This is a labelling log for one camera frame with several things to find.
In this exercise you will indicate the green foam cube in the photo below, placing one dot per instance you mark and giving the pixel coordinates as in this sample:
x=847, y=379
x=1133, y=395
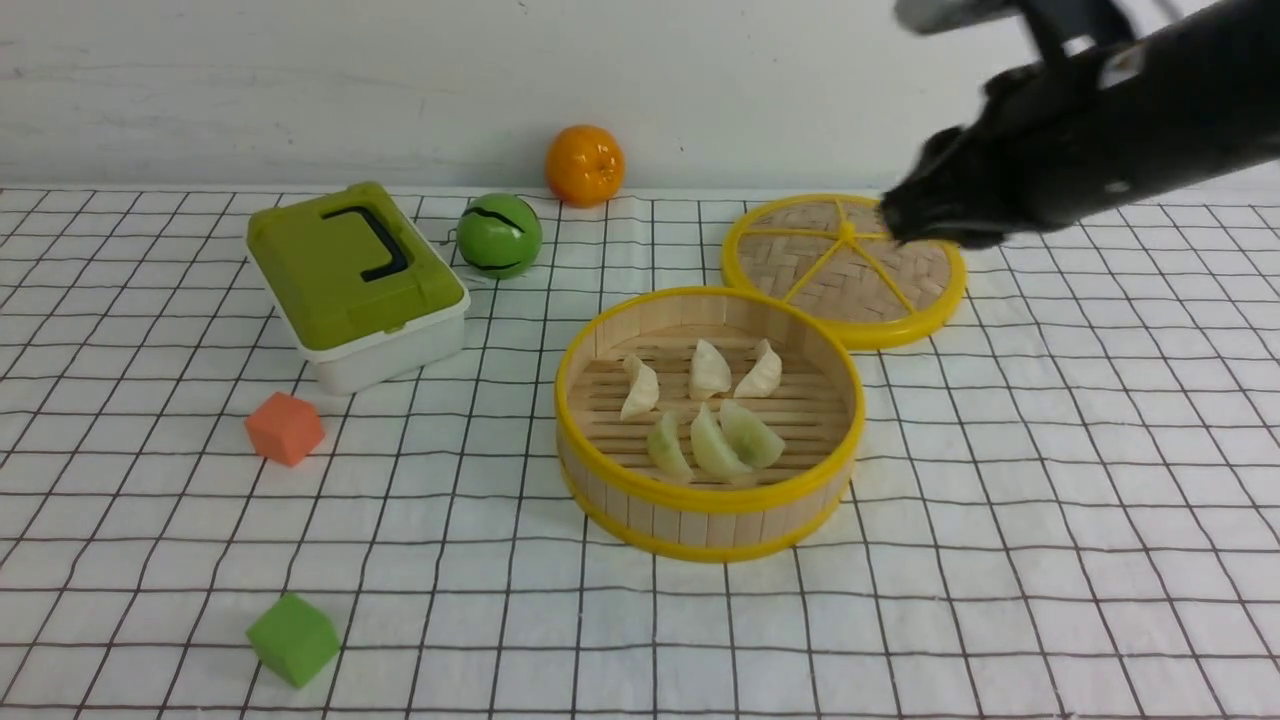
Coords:
x=294, y=639

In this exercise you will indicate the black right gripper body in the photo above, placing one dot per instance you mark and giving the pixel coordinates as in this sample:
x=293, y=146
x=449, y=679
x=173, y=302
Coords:
x=1055, y=143

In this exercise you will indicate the bamboo steamer tray yellow rim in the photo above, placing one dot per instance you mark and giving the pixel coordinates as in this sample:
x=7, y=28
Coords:
x=818, y=410

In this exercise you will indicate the orange toy fruit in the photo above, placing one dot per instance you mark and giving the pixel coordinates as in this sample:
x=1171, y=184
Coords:
x=585, y=166

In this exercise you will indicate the white dumpling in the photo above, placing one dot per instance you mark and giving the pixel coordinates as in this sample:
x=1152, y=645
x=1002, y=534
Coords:
x=709, y=374
x=643, y=388
x=765, y=376

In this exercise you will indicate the white checkered tablecloth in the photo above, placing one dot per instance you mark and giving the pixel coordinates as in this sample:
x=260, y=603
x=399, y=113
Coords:
x=1066, y=506

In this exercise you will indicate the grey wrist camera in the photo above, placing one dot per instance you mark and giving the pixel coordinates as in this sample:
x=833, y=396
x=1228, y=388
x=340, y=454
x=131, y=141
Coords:
x=1059, y=29

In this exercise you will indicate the green dumpling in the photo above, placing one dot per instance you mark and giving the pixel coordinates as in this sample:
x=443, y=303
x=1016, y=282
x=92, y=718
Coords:
x=757, y=445
x=665, y=451
x=711, y=448

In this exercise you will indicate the green toy ball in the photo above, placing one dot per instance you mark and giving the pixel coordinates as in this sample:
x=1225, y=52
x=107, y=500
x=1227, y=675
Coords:
x=499, y=235

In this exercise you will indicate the orange foam cube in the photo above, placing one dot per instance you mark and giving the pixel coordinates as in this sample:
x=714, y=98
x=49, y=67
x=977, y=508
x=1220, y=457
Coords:
x=284, y=429

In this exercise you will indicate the green white lunch box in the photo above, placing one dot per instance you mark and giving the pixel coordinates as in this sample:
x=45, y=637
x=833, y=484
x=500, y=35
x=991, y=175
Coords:
x=364, y=295

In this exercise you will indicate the woven bamboo steamer lid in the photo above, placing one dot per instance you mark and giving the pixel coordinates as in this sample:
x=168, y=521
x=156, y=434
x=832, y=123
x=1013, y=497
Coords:
x=829, y=255

